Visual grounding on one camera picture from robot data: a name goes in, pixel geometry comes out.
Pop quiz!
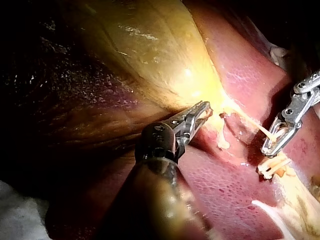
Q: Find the left arm instrument jaw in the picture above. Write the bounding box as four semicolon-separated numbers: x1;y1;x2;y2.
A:
193;109;214;132
185;100;211;120

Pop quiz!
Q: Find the gallbladder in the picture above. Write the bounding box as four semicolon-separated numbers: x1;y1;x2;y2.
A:
79;0;233;118

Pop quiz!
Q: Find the right arm instrument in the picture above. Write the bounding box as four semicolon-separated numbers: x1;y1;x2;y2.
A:
278;70;320;129

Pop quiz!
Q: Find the white clip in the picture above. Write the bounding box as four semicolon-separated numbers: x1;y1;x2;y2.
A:
268;125;286;150
257;162;275;181

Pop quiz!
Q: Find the pale fatty tissue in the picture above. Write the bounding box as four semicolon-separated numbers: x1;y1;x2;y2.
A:
251;172;320;240
269;46;289;67
216;116;231;150

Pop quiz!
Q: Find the white cloth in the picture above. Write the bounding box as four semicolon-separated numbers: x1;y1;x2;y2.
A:
0;179;50;240

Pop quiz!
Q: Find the dark red liver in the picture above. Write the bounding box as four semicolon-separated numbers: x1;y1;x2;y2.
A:
0;0;320;240

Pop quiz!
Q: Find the left arm instrument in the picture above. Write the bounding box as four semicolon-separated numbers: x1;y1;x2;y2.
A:
134;112;196;166

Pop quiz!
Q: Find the right arm instrument jaw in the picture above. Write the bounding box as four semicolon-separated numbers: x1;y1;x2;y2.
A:
260;118;285;155
267;124;301;158

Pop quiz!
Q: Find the thin tube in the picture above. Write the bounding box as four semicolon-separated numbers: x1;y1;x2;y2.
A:
224;106;279;141

